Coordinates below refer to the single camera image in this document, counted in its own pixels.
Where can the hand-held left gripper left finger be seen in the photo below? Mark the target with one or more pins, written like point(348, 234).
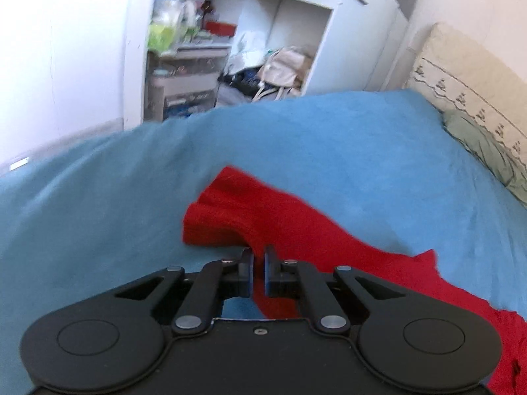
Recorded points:
point(248, 271)

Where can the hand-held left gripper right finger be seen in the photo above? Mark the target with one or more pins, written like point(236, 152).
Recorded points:
point(268, 273)

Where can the red knit garment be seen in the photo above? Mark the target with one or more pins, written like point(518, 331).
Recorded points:
point(329, 238)

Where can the blue blanket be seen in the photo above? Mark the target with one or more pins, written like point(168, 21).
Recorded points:
point(123, 181)

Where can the white drawer unit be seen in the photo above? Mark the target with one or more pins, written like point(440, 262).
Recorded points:
point(183, 86)

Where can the beige bag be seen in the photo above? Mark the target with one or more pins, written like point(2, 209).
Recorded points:
point(284, 68)

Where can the white shelf unit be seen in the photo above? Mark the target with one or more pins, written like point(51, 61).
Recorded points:
point(230, 41)

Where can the red box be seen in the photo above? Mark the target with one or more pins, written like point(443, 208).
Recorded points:
point(220, 28)

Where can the green pillow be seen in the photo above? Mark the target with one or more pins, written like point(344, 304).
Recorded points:
point(479, 146)

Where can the green plastic bag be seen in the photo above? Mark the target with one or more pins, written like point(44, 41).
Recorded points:
point(162, 28)

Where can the white plastic bottle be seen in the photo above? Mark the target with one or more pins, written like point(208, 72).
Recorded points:
point(190, 12)

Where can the cream embroidered pillow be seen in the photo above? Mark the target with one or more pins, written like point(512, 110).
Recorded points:
point(469, 86)

